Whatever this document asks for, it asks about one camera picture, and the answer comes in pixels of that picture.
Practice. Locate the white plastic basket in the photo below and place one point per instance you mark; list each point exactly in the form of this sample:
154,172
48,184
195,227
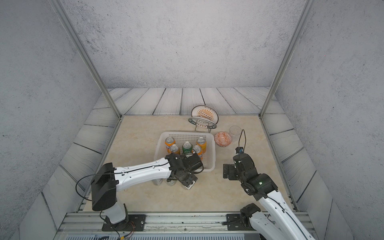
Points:
209,157

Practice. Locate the decorated plate upright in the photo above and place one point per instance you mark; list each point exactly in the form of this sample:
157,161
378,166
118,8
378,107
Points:
206,112

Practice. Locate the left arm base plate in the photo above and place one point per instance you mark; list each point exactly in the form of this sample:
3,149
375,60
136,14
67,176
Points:
133,223

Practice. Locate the orange Fanta can back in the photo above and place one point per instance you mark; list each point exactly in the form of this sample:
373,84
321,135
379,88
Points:
169,141

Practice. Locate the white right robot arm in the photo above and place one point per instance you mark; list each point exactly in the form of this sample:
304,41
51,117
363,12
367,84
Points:
280,223

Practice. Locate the left aluminium corner post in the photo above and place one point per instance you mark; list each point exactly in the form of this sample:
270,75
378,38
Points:
66,23

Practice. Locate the right aluminium corner post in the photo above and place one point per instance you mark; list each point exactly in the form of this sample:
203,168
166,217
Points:
305,15

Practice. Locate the orange fanta can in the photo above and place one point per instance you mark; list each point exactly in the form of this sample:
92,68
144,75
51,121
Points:
169,141
198,150

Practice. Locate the orange Fanta can front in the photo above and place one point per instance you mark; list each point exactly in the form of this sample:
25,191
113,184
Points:
198,150

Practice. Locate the aluminium corner post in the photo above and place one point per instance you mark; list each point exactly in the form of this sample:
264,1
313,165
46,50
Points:
305,15
66,23

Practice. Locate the metal wire plate stand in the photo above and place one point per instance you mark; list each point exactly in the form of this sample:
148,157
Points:
209,127

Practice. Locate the green can middle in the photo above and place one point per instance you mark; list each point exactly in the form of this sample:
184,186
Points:
187,147

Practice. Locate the clear plastic cup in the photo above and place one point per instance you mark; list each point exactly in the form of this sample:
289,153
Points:
235,133

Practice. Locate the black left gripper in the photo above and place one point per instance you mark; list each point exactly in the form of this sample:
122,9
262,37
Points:
191,183

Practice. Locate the small orange can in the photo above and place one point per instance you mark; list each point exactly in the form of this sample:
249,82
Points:
175,149

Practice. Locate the aluminium rail frame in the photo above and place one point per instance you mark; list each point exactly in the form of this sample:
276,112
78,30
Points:
88,226

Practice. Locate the red patterned bowl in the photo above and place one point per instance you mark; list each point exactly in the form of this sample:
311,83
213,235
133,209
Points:
223,139

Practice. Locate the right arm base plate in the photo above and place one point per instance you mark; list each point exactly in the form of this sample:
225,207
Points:
237,222

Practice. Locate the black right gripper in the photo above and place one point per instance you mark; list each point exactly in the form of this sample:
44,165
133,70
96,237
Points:
232,168

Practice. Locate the orange can right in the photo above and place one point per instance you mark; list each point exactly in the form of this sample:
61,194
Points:
201,141

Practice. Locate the white Monster can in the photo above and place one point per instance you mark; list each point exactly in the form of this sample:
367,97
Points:
157,182
171,182

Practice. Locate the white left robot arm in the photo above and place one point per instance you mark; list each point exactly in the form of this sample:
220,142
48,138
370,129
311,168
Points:
110,180

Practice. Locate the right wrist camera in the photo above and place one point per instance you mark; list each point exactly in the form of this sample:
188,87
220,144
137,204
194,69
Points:
239,150

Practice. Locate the dark rimmed plate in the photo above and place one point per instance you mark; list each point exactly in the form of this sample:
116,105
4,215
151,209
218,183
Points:
200,120

